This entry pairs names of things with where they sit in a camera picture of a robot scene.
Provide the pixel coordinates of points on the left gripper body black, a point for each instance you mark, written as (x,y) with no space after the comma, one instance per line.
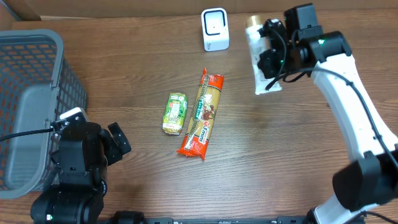
(104,143)

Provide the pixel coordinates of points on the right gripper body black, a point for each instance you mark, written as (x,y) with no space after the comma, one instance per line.
(272,64)

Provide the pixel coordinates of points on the white Pantene tube gold cap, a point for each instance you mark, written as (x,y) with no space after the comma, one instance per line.
(258,45)

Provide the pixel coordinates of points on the green yellow snack bar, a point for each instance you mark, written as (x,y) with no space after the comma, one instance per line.
(174,114)

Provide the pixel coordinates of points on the spaghetti pack with red ends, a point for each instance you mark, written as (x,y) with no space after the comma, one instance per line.
(197,137)

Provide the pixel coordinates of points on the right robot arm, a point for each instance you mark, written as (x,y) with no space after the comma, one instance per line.
(299,47)

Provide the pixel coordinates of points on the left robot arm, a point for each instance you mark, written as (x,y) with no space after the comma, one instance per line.
(84,153)

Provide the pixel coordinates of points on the white barcode scanner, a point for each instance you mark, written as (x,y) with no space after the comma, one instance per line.
(214,23)

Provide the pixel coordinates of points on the grey plastic basket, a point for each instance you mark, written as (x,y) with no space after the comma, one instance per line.
(37,86)

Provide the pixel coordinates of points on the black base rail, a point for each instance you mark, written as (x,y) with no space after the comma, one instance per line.
(278,220)

